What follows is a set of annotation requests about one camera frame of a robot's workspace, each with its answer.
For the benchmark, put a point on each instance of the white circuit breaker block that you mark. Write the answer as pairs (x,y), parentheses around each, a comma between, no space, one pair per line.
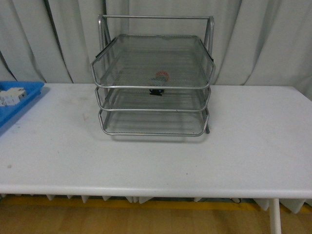
(13,96)

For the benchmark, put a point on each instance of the blue plastic tray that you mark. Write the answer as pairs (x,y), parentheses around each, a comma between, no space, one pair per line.
(8,113)

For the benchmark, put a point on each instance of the red emergency stop button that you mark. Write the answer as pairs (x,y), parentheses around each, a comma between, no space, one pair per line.
(160,79)

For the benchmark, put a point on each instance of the white curtain backdrop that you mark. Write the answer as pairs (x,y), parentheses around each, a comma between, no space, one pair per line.
(255,42)

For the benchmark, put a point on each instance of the white table leg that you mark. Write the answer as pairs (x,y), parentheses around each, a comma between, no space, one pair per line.
(275,220)

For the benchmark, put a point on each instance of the silver mesh three-tier rack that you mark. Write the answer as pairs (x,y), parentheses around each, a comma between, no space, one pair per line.
(123,72)

